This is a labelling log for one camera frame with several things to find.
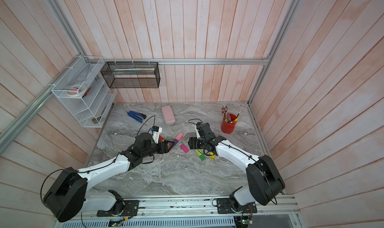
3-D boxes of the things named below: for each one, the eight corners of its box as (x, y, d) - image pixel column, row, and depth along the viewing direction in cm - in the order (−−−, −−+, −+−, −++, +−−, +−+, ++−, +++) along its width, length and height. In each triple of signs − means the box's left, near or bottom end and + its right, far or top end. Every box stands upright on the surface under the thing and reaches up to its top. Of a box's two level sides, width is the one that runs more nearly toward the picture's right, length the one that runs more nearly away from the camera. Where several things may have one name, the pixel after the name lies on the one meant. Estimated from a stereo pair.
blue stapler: (126, 116, 114) (125, 114, 113) (131, 110, 118) (130, 108, 116) (141, 122, 110) (140, 121, 109) (146, 116, 114) (146, 114, 112)
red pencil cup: (222, 134, 104) (225, 123, 93) (220, 125, 109) (223, 113, 99) (233, 134, 104) (238, 123, 93) (230, 125, 109) (235, 113, 99)
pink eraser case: (166, 126, 108) (165, 123, 105) (161, 109, 118) (160, 106, 116) (176, 123, 109) (176, 120, 107) (171, 107, 120) (170, 104, 117)
